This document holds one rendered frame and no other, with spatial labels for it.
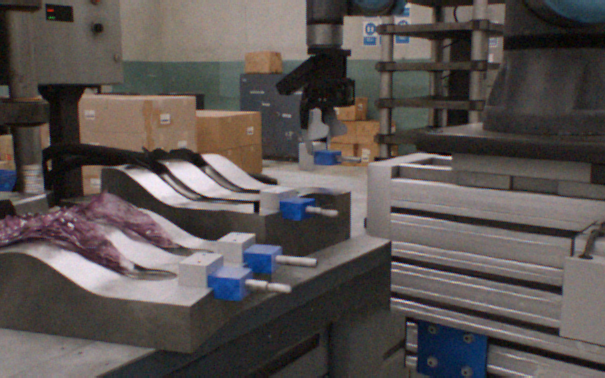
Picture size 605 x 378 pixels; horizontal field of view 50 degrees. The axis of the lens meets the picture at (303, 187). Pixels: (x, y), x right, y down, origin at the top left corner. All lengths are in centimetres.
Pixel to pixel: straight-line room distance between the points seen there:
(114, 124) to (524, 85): 462
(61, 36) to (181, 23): 838
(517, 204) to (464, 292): 12
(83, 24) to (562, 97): 139
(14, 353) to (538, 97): 61
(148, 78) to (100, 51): 834
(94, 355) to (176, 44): 954
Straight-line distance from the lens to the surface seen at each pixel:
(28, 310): 84
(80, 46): 183
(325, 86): 128
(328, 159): 131
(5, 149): 661
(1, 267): 85
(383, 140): 531
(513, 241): 73
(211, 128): 578
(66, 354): 77
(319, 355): 118
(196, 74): 994
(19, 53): 159
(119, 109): 514
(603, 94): 72
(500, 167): 72
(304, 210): 101
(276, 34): 904
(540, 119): 69
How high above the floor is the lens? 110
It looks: 10 degrees down
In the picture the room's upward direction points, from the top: straight up
